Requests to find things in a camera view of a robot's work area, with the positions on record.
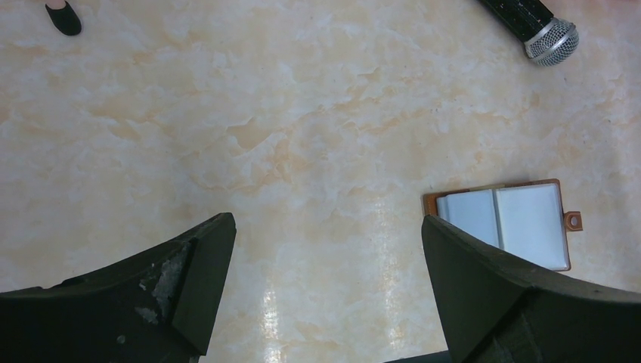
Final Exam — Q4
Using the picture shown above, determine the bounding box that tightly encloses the black handheld microphone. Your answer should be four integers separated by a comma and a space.
479, 0, 580, 67

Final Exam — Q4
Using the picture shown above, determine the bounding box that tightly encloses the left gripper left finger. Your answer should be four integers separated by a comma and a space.
1, 213, 237, 362

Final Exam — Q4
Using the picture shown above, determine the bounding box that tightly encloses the pink music stand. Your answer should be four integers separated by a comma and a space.
45, 0, 82, 36

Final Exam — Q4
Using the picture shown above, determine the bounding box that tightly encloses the brown leather card holder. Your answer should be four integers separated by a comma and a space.
422, 178, 583, 271

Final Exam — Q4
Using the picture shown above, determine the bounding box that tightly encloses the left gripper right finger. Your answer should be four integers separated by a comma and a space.
422, 216, 640, 362

